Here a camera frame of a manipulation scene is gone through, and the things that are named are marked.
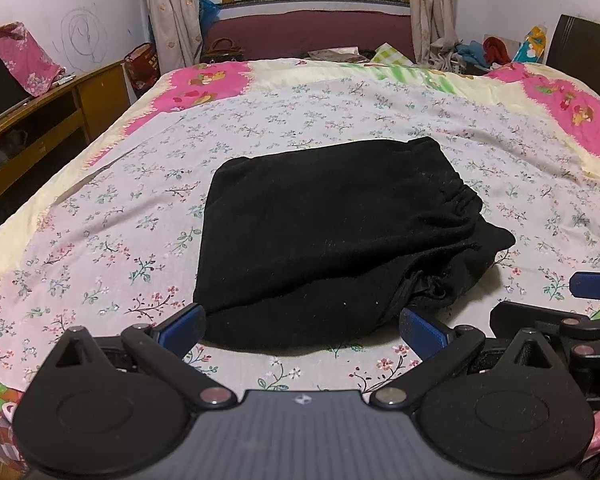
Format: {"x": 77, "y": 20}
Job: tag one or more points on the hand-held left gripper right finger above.
{"x": 422, "y": 335}

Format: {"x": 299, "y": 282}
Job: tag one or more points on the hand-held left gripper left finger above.
{"x": 182, "y": 330}

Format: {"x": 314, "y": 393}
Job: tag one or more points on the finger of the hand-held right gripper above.
{"x": 535, "y": 317}
{"x": 595, "y": 286}

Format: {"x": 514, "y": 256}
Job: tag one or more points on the black pants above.
{"x": 330, "y": 235}

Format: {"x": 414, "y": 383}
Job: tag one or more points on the dark wooden headboard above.
{"x": 580, "y": 50}

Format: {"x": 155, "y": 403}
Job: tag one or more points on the wooden cabinet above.
{"x": 100, "y": 95}

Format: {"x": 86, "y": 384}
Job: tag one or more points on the colourful cartoon bag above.
{"x": 530, "y": 45}

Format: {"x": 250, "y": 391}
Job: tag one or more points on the floral bedsheet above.
{"x": 305, "y": 110}

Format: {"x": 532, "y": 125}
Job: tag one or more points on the bundle of stored clothes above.
{"x": 0, "y": 155}

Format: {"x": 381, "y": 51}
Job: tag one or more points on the red cloth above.
{"x": 497, "y": 50}

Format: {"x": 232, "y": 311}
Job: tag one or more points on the blue clothes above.
{"x": 472, "y": 50}

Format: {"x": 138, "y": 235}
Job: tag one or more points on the red bag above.
{"x": 142, "y": 65}

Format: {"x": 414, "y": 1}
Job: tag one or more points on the white marker pen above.
{"x": 65, "y": 80}

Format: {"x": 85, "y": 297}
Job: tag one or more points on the brown handbag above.
{"x": 222, "y": 52}

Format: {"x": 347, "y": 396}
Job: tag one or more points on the green checkered cloth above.
{"x": 392, "y": 54}

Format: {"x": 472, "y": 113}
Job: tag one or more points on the patterned brown cloth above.
{"x": 332, "y": 53}

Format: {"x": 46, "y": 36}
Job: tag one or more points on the pink floral cloth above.
{"x": 25, "y": 55}

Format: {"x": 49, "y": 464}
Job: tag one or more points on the blue plastic bag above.
{"x": 207, "y": 12}

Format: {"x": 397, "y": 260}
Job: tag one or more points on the beige curtain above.
{"x": 172, "y": 10}
{"x": 430, "y": 10}

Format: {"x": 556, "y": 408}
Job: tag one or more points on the dark red headboard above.
{"x": 305, "y": 32}

